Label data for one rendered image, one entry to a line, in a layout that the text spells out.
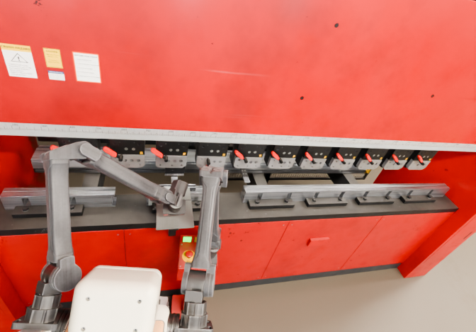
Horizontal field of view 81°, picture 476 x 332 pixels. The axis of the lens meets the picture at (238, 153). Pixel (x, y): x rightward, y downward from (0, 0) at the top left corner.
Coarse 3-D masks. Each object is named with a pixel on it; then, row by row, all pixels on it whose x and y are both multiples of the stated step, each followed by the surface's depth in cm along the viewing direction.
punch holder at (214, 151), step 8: (200, 144) 136; (208, 144) 137; (216, 144) 138; (224, 144) 139; (200, 152) 139; (208, 152) 140; (216, 152) 141; (224, 152) 142; (200, 160) 142; (216, 160) 144; (224, 160) 145
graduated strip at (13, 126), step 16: (0, 128) 110; (16, 128) 111; (32, 128) 112; (48, 128) 114; (64, 128) 115; (80, 128) 117; (96, 128) 118; (112, 128) 120; (128, 128) 122; (400, 144) 168; (416, 144) 171; (432, 144) 175; (448, 144) 178; (464, 144) 182
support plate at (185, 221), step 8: (160, 208) 141; (160, 216) 138; (168, 216) 139; (176, 216) 140; (184, 216) 141; (192, 216) 142; (160, 224) 134; (168, 224) 135; (176, 224) 136; (184, 224) 137; (192, 224) 138
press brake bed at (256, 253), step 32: (224, 224) 163; (256, 224) 170; (288, 224) 178; (320, 224) 186; (352, 224) 195; (384, 224) 205; (416, 224) 217; (0, 256) 140; (32, 256) 145; (96, 256) 156; (128, 256) 163; (160, 256) 170; (224, 256) 186; (256, 256) 195; (288, 256) 205; (320, 256) 216; (352, 256) 229; (384, 256) 243; (32, 288) 163; (224, 288) 216
